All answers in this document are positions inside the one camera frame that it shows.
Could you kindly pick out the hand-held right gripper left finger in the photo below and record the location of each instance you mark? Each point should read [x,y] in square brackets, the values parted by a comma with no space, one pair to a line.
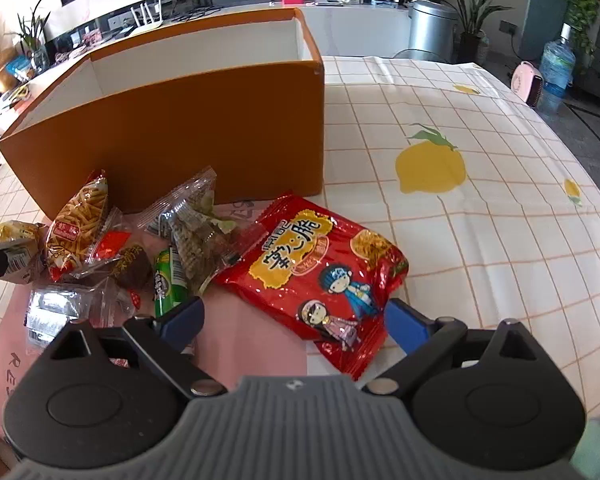
[185,319]

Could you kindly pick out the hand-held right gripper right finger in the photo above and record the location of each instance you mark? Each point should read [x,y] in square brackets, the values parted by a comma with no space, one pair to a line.
[405,325]

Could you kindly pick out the yellow chips packet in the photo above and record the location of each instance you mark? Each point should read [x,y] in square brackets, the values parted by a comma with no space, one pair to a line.
[15,235]

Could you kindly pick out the green snack packet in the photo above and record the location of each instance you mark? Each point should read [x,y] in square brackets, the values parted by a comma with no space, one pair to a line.
[167,280]

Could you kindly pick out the clear silver snack packet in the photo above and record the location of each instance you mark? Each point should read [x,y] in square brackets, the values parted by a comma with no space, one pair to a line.
[55,305]

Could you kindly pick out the red-label brown snack wrapper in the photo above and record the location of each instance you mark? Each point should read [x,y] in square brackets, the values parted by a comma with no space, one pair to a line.
[130,266]

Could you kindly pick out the clear packet of green-brown snack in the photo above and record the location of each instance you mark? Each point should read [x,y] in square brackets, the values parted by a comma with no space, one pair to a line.
[195,240]

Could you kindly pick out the red fries snack packet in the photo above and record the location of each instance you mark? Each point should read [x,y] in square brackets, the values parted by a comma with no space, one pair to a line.
[77,220]

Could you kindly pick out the large red snack bag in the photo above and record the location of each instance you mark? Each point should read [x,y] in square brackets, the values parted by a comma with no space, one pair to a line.
[290,260]

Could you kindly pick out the orange cardboard box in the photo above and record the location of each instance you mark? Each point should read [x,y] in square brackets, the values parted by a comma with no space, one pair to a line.
[205,125]

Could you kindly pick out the plant in glass vase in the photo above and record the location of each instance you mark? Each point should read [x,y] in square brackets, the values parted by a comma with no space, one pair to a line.
[30,27]

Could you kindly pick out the pink patterned card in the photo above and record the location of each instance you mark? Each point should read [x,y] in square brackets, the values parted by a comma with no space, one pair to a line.
[92,36]

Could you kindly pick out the pink space heater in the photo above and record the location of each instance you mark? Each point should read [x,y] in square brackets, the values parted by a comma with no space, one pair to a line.
[526,82]

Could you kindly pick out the potted long-leaf plant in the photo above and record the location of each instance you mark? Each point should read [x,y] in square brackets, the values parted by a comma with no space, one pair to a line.
[472,45]

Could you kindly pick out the white router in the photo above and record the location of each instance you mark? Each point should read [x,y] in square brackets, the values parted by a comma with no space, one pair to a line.
[147,22]

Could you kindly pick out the silver trash can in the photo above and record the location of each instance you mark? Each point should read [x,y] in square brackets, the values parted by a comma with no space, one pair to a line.
[430,30]

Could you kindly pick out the blue water jug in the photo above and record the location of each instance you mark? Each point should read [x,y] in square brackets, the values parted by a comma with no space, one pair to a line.
[556,70]

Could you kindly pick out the white tablet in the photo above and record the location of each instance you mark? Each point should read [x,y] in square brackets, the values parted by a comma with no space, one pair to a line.
[327,1]

